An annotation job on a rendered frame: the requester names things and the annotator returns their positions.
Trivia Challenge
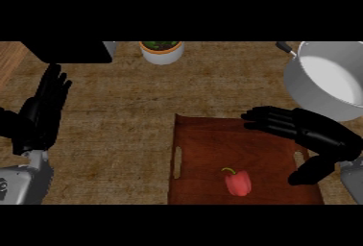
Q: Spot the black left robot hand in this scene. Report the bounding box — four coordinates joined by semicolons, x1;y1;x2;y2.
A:
0;62;74;157

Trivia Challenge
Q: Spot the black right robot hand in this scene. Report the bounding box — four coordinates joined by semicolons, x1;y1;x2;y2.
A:
239;106;363;186

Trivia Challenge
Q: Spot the silver metal pot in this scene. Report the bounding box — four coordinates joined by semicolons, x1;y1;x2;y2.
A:
274;41;363;123

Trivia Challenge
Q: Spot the brown wooden tray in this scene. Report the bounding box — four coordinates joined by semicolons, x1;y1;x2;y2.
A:
167;113;326;206

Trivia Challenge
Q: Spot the red bell pepper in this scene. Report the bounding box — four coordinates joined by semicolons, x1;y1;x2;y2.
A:
220;167;252;197

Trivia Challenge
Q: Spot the black appliance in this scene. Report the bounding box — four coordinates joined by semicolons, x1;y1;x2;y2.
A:
19;41;115;64

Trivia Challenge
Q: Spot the white potted plant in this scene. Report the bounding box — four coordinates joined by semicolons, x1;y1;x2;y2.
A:
137;41;186;66

